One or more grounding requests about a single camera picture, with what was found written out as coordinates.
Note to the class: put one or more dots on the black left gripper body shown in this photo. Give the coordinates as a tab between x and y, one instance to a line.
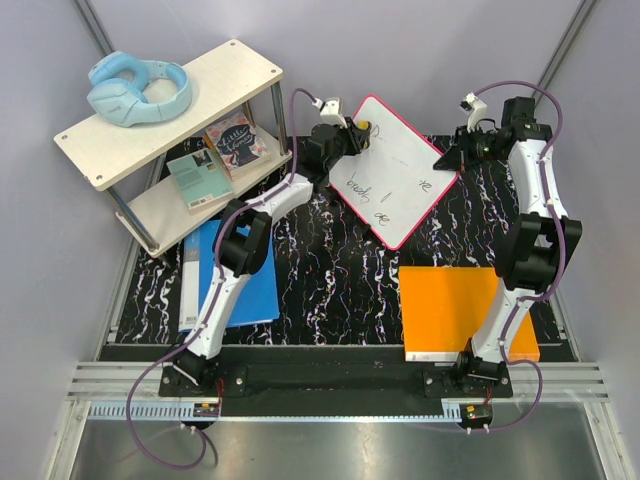
346	145

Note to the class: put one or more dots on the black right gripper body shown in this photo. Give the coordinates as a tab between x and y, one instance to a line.
472	147

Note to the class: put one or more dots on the yellow whiteboard eraser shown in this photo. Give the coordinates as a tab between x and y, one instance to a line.
363	133

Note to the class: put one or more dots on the pink framed whiteboard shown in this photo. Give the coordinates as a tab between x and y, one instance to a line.
392	185

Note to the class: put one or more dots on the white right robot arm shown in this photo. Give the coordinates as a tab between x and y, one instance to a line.
533	255

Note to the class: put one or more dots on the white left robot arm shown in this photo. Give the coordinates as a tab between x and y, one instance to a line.
242	242

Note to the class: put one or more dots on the Little Women book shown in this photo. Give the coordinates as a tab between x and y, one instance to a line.
237	144

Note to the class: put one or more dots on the white two-tier shelf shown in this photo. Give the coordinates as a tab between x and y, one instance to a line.
225	78

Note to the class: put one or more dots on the teal paperback book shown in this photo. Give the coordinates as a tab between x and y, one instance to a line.
202	180

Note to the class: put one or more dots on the blue folder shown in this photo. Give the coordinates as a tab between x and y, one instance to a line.
258	302

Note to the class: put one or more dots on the orange book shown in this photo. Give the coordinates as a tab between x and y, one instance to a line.
445	309

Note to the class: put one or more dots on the light blue headphones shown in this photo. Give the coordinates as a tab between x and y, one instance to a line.
117	94

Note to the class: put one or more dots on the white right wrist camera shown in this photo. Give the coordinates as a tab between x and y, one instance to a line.
475	109

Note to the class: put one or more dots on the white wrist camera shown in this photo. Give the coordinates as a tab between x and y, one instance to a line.
475	109
330	111

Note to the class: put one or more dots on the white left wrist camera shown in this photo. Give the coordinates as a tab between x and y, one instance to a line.
330	111

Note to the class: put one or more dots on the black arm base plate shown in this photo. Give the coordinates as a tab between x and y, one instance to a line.
243	379

